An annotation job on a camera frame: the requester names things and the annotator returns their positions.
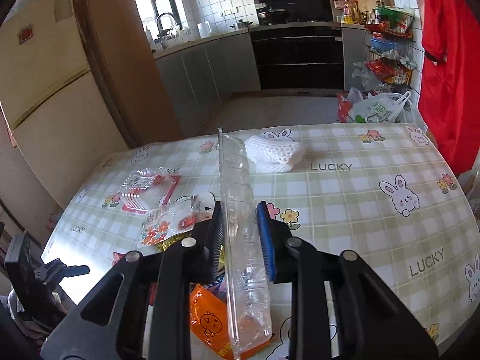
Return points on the white electric kettle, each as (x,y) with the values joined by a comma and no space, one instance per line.
(205,29)

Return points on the clear plastic tray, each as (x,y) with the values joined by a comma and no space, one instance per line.
(248,298)

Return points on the white foam fruit net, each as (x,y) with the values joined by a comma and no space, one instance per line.
(273,156)

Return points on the wire storage rack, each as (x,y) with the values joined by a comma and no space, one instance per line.
(390,46)

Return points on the black stove oven unit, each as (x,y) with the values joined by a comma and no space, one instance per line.
(303,56)

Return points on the checkered bunny tablecloth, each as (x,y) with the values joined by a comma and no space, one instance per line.
(382,190)

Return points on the flower print plastic bag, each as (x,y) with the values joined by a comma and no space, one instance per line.
(169,222)

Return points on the black range hood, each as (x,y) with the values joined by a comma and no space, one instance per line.
(270,12)

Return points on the orange snack packet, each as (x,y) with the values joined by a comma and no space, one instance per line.
(208,321)

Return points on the red apron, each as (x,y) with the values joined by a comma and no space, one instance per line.
(449,98)

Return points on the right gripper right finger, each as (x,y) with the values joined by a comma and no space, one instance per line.
(266,226)

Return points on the white green shopping bag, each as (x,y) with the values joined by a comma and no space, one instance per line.
(381,108)

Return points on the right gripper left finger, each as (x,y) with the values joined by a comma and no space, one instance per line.
(213,242)

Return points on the steel cooking pot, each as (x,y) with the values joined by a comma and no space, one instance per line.
(242,24)

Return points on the grey lower cabinets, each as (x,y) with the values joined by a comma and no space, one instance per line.
(202,75)

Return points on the beige refrigerator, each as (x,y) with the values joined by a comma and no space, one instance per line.
(51,100)

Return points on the red framed plastic package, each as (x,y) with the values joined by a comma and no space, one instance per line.
(147,189)

